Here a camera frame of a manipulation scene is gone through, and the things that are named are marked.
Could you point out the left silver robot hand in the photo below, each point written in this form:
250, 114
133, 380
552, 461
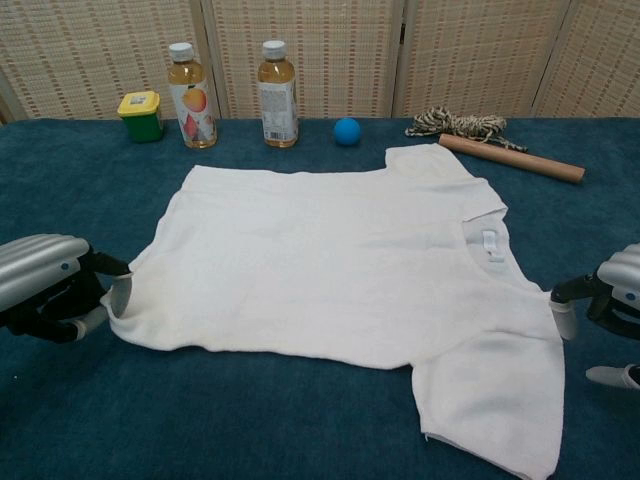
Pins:
40, 265

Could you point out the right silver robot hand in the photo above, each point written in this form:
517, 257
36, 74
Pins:
617, 280

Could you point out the white cloth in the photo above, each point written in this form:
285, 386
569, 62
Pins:
325, 260

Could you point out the dark blue table cloth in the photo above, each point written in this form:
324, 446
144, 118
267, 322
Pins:
75, 190

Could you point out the brown wooden stick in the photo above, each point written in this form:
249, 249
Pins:
515, 159

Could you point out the green jar with yellow lid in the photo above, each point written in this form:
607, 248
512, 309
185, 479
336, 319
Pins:
142, 122

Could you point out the tea bottle with fruit label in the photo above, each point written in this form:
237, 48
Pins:
194, 105

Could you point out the tea bottle with text label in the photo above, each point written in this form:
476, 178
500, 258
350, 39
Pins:
278, 105

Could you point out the blue ball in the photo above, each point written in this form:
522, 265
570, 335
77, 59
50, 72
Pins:
347, 132

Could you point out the woven bamboo folding screen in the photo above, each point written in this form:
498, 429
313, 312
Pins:
340, 60

